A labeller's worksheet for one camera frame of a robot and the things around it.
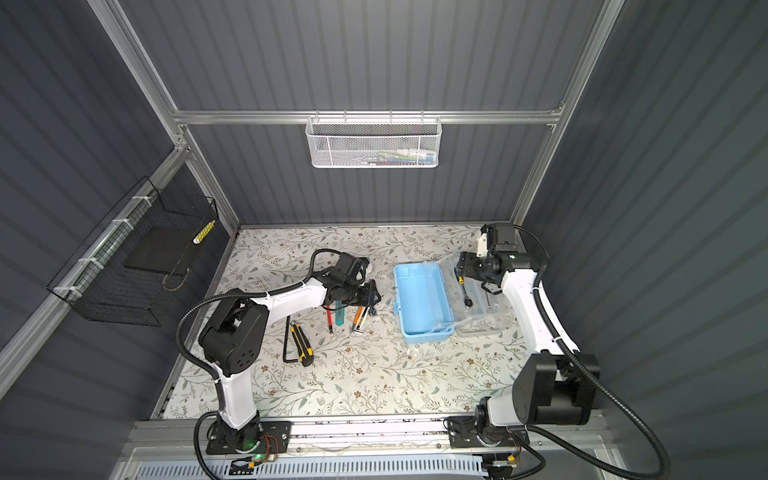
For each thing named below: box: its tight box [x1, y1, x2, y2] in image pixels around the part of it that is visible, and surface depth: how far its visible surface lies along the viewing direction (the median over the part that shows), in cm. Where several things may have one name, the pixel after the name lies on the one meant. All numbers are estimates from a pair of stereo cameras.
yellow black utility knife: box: [290, 320, 314, 367], surface depth 90 cm
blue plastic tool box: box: [393, 253, 510, 345], surface depth 95 cm
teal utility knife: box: [335, 300, 345, 327], surface depth 97 cm
